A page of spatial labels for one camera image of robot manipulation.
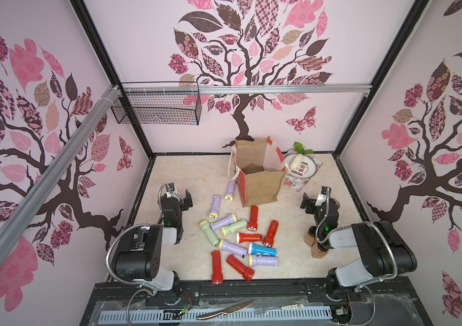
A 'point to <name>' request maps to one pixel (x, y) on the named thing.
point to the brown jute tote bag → (258, 169)
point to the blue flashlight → (259, 250)
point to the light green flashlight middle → (233, 226)
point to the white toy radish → (297, 159)
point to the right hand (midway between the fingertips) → (316, 193)
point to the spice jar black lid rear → (310, 240)
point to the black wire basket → (159, 102)
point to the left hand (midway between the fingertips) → (177, 195)
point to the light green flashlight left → (208, 232)
